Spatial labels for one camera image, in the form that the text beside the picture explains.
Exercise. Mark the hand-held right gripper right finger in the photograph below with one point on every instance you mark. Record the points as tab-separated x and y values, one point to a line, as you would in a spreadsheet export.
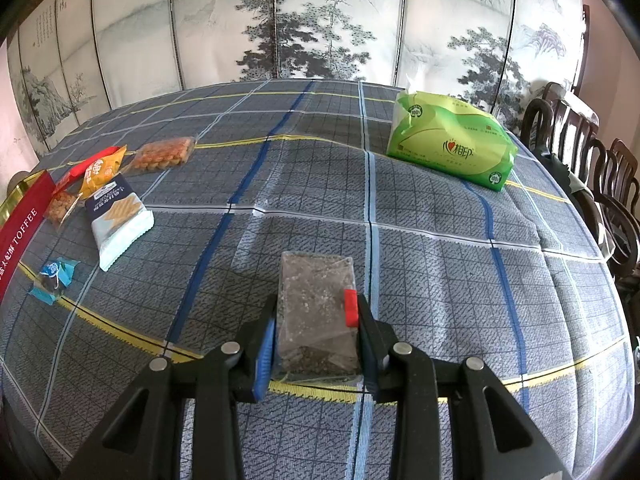
371	352

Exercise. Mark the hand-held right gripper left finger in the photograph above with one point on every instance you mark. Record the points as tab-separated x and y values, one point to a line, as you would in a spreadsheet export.
265	355

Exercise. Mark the clear packet of grey snack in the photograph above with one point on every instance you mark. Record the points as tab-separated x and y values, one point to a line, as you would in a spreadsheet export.
315	300

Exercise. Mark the white and blue wafer packet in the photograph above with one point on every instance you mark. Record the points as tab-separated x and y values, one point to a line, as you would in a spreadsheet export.
117	220

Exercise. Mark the blue candy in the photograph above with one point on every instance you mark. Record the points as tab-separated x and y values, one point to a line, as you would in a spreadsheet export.
52	277

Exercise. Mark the red packet of nuts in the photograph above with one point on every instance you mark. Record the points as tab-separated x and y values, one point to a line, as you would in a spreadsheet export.
62	205

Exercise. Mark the red rectangular box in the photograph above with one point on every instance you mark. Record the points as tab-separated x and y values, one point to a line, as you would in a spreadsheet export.
20	240

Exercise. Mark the clear tray of orange snacks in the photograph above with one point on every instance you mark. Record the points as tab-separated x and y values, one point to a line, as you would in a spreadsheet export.
162	155

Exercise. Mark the grey checked tablecloth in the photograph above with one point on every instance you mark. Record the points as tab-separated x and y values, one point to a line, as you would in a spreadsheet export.
425	260

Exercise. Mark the green tissue pack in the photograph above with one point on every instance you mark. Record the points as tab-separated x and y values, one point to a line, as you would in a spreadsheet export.
450	145

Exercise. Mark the orange snack packet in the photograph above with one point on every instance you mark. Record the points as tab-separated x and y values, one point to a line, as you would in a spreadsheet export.
100	172

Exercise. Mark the grey round knob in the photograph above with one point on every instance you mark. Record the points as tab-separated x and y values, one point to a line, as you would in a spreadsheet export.
17	182

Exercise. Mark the painted folding screen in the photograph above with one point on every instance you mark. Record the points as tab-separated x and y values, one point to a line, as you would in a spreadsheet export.
300	20

